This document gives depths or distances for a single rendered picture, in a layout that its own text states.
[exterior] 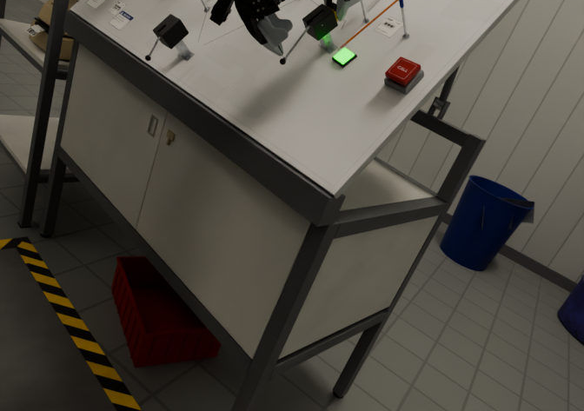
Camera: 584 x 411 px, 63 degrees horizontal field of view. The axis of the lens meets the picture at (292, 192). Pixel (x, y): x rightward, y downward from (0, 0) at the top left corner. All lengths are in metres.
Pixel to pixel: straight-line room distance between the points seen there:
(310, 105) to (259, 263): 0.36
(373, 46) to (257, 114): 0.29
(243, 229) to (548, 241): 3.04
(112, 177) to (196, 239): 0.44
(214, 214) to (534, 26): 3.02
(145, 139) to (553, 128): 2.97
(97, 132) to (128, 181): 0.23
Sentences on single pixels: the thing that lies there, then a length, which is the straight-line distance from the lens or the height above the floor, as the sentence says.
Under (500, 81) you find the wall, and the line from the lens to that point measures 3.79.
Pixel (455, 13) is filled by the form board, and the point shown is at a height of 1.25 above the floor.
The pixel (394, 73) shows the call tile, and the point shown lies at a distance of 0.97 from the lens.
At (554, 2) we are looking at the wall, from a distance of 3.82.
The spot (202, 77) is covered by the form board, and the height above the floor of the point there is 0.91.
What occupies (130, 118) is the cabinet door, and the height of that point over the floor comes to 0.69.
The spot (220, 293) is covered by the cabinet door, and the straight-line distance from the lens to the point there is 1.19.
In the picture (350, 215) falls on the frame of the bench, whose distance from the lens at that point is 1.01.
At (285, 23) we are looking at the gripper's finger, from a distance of 1.02.
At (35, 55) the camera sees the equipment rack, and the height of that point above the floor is 0.66.
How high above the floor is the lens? 1.17
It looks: 22 degrees down
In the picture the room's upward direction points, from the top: 22 degrees clockwise
